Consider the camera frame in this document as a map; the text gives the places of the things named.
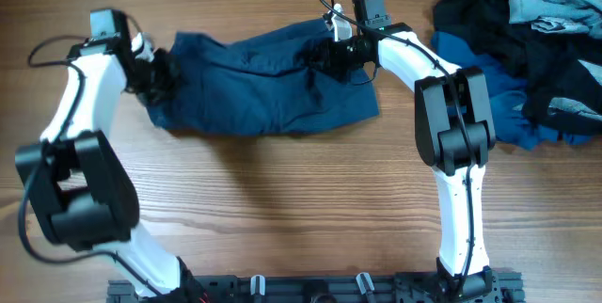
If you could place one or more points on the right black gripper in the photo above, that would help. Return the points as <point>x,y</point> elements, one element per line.
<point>323,58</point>

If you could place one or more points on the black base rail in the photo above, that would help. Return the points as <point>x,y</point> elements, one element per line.
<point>506,287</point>

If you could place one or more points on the black garment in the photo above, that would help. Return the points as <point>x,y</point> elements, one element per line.
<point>550,64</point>

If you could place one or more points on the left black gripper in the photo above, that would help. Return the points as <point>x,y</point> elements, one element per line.
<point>157,75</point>

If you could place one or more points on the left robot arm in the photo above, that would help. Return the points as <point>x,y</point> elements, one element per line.
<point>79,203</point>

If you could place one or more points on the dark blue shorts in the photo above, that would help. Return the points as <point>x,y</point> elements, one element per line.
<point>261,86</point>

